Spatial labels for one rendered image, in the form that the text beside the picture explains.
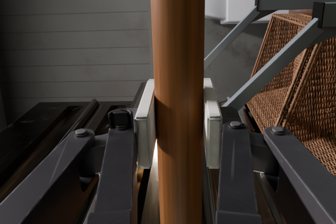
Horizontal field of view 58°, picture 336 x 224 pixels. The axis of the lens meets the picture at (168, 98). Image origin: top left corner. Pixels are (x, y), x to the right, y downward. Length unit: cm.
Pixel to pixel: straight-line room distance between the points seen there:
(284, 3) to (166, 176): 93
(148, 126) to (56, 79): 382
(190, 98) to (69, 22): 365
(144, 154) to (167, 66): 5
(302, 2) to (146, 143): 98
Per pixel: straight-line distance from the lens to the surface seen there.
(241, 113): 167
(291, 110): 119
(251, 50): 366
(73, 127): 150
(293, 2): 109
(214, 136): 15
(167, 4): 16
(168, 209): 21
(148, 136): 16
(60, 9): 384
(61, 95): 399
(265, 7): 106
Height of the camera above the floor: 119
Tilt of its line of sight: 3 degrees up
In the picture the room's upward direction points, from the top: 91 degrees counter-clockwise
